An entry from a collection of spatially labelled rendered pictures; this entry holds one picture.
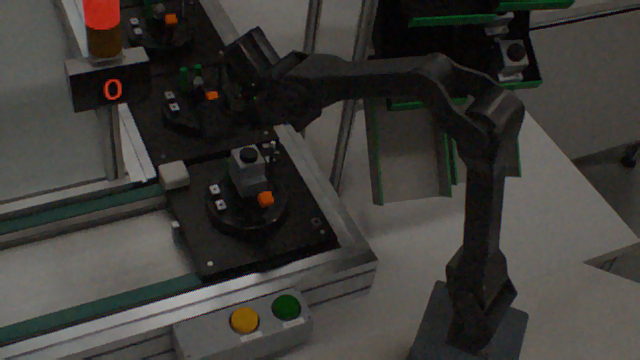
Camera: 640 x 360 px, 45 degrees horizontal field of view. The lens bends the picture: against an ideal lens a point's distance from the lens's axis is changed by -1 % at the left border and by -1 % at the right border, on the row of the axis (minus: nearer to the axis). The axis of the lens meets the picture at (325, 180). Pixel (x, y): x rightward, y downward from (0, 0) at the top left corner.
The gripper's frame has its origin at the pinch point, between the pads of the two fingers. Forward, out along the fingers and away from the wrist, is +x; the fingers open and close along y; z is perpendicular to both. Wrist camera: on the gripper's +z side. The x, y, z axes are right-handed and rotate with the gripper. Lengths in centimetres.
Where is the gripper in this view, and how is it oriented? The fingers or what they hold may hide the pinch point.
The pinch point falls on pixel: (250, 114)
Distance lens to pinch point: 121.2
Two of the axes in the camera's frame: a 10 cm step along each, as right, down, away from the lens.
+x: -3.7, 0.6, 9.3
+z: -2.5, -9.7, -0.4
